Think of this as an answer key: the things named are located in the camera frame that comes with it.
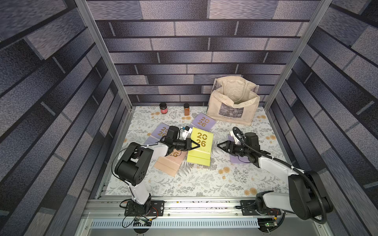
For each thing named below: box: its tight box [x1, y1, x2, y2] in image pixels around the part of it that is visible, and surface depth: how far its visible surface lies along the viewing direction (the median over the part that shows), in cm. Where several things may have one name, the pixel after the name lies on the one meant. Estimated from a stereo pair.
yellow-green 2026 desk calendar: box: [187, 126, 214, 167], surface depth 89 cm
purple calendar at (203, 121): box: [189, 112, 217, 132], surface depth 112 cm
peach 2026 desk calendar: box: [153, 149, 189, 178], surface depth 91 cm
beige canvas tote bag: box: [206, 76, 261, 126], surface depth 103 cm
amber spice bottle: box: [183, 102, 190, 117], surface depth 112 cm
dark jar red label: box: [158, 102, 168, 115], surface depth 115 cm
